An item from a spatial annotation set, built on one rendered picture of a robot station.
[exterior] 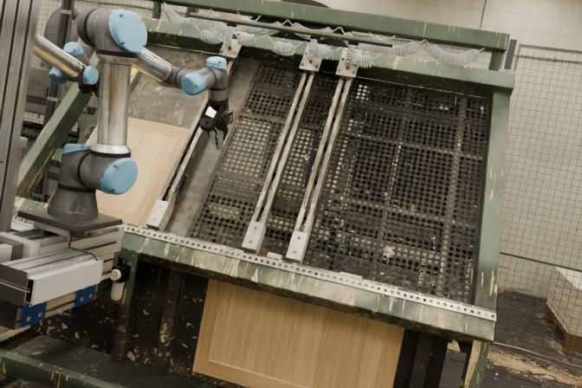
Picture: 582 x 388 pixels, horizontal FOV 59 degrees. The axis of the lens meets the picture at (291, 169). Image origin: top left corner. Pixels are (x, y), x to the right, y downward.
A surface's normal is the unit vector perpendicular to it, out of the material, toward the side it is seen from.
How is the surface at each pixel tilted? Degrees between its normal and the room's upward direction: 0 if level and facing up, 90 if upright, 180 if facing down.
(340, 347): 90
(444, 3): 90
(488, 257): 54
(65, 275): 90
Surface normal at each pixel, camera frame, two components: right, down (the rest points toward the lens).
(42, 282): 0.94, 0.20
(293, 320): -0.20, 0.03
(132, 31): 0.86, 0.07
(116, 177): 0.84, 0.32
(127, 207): -0.06, -0.55
